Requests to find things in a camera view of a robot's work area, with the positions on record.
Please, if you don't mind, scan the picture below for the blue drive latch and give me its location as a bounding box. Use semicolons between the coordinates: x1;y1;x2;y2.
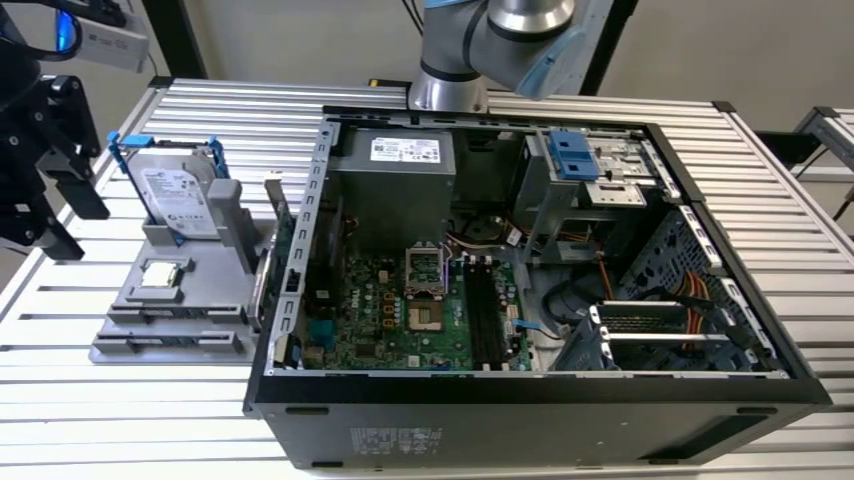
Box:
549;128;598;182

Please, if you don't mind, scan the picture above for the metal socket cover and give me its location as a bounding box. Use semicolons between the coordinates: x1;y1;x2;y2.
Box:
404;239;447;300

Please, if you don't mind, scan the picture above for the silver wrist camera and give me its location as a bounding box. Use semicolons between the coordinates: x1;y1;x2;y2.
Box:
71;14;152;75

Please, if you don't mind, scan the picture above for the grey power supply unit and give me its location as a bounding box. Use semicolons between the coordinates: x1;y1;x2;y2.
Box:
326;127;459;256

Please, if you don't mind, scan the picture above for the CPU socket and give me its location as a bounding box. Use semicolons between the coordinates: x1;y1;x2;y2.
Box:
406;298;447;335

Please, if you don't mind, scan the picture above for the black PC case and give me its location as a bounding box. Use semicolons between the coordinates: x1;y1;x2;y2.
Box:
240;103;835;471

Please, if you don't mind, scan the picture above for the silver CPU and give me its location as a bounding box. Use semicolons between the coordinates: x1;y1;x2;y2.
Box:
136;259;183;290

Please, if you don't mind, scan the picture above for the black metal post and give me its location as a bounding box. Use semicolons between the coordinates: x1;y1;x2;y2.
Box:
151;0;208;80
579;0;639;96

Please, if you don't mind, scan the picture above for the grey disk bay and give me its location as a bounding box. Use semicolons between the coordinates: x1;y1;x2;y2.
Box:
551;298;762;372

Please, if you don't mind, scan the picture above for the white yellow wire bundle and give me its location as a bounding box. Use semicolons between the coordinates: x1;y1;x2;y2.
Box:
444;230;519;252

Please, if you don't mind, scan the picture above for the thick black cable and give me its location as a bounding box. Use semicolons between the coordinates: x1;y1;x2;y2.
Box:
541;276;606;334

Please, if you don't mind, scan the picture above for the black RAM slot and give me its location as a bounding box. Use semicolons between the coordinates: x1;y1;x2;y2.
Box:
472;255;495;371
464;255;487;371
481;255;505;371

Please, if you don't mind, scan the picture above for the grey parts rack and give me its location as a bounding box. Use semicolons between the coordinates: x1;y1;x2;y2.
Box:
88;179;299;366

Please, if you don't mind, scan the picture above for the aluminium side table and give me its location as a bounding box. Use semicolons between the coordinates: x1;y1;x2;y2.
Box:
790;105;854;184

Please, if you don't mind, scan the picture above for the coloured power wire bundle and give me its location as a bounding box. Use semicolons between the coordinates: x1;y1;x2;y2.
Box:
558;227;714;351

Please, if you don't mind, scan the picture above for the hard disk in blue carrier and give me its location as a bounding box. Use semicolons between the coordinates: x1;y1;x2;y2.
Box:
106;130;232;246

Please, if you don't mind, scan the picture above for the green motherboard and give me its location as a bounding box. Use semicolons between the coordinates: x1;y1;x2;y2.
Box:
303;249;539;372

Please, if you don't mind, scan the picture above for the grey metal drive cage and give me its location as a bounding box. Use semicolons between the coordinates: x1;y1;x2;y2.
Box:
513;127;675;264

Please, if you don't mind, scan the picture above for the green graphics card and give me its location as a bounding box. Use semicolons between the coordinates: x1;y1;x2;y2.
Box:
244;168;300;334

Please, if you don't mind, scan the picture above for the metal locking lever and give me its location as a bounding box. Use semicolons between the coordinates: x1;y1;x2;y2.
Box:
440;238;463;302

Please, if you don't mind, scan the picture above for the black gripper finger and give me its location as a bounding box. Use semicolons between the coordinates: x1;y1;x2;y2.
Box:
0;117;87;262
36;74;112;221

